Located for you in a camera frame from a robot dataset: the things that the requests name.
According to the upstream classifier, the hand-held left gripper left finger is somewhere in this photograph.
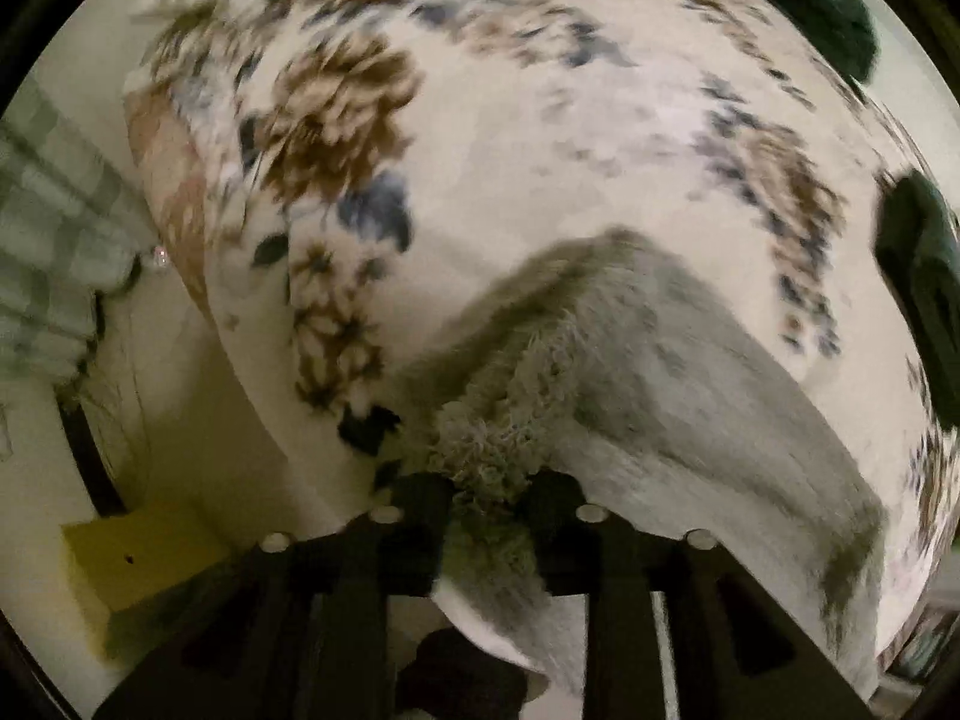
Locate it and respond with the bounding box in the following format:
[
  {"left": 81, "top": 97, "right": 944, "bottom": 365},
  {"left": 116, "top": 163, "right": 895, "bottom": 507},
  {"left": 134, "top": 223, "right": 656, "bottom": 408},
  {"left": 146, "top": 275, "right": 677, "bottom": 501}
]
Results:
[{"left": 94, "top": 472, "right": 455, "bottom": 720}]

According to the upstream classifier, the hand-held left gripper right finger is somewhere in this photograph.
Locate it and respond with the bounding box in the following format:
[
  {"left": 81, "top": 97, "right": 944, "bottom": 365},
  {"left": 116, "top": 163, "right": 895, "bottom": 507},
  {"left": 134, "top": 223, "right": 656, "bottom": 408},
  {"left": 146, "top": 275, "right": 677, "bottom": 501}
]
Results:
[{"left": 523, "top": 468, "right": 875, "bottom": 720}]

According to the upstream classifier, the grey fluffy towel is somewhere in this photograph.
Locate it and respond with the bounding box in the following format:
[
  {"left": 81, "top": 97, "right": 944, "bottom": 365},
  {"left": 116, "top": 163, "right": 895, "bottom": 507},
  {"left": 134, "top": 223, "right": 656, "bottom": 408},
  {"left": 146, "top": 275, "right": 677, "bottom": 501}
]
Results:
[{"left": 390, "top": 227, "right": 890, "bottom": 700}]

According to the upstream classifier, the dark round object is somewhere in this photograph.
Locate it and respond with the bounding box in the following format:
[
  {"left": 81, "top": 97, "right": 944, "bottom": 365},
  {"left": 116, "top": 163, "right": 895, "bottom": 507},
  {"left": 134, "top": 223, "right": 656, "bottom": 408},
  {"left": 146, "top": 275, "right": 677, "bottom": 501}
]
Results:
[{"left": 396, "top": 628, "right": 530, "bottom": 720}]

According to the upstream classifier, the yellow box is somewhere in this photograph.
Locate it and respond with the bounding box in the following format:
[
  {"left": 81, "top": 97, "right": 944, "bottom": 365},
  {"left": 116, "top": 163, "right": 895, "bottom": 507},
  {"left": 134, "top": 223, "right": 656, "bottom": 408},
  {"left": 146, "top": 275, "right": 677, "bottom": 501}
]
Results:
[{"left": 62, "top": 501, "right": 230, "bottom": 662}]

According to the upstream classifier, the floral printed blanket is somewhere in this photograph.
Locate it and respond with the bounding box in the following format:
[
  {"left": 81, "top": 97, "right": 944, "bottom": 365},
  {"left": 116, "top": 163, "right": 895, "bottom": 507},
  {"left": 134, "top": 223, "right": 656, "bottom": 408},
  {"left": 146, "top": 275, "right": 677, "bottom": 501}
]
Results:
[{"left": 124, "top": 0, "right": 960, "bottom": 683}]

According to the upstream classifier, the green plaid cloth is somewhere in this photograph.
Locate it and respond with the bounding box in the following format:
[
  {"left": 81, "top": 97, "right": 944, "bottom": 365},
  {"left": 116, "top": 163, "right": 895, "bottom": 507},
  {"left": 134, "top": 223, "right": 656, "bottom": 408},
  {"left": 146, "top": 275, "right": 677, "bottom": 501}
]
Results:
[{"left": 0, "top": 79, "right": 155, "bottom": 391}]

